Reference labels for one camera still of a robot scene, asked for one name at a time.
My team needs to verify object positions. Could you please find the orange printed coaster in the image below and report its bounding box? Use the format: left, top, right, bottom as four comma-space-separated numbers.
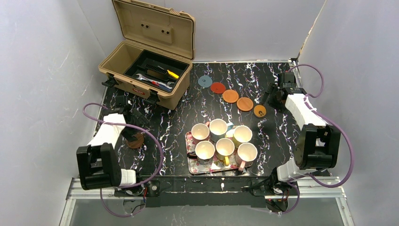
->
253, 105, 267, 118

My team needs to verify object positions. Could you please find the dark walnut wooden coaster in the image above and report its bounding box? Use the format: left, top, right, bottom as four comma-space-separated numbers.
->
126, 132, 144, 149

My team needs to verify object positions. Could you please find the light wood coaster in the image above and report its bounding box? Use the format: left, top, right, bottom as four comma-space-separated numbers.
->
236, 97, 254, 112

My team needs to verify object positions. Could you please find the orange wood coaster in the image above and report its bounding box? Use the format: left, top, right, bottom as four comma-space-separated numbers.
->
222, 89, 239, 104

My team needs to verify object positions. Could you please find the red coaster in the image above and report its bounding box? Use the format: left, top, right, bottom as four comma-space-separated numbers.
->
210, 82, 226, 94

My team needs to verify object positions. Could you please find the tan plastic toolbox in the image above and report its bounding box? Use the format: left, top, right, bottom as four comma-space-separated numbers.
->
98, 0, 196, 110

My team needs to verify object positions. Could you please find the blue grey coaster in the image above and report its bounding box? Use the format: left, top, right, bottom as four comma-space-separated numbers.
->
198, 75, 213, 88

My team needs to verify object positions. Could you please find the floral rectangular tray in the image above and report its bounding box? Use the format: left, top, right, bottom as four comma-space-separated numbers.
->
185, 126, 258, 175

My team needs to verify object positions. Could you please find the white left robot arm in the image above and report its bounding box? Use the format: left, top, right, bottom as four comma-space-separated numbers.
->
76, 95, 147, 190

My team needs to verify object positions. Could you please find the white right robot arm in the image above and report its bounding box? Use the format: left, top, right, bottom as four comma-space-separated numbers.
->
261, 72, 341, 194

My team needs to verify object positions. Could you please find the silver wrench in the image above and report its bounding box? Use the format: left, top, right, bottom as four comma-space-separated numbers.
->
135, 73, 175, 89

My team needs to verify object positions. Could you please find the green mug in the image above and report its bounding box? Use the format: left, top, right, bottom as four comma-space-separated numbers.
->
225, 125, 253, 148

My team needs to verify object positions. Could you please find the black tool tray insert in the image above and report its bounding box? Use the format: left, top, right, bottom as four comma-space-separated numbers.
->
124, 50, 189, 93

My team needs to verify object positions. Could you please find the pink mug right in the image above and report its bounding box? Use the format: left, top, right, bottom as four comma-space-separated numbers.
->
236, 143, 258, 171

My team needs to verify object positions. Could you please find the pink mug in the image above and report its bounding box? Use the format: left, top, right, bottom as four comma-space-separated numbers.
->
236, 143, 258, 171
191, 122, 210, 144

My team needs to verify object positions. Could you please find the light blue mug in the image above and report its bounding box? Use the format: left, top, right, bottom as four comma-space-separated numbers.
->
209, 119, 234, 143

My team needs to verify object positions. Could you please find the pink mug rear left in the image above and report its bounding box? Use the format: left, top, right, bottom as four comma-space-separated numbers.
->
191, 122, 210, 144

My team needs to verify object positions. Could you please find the yellow mug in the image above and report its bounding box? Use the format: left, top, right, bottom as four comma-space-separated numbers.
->
215, 138, 235, 166

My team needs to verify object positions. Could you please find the black mug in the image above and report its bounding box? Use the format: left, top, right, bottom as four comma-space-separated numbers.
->
187, 141, 215, 165

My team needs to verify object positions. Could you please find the yellow handled screwdriver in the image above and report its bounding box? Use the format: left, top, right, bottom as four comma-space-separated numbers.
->
158, 66, 179, 79

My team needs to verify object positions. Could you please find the aluminium frame rail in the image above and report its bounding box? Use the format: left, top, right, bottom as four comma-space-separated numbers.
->
59, 59, 356, 226

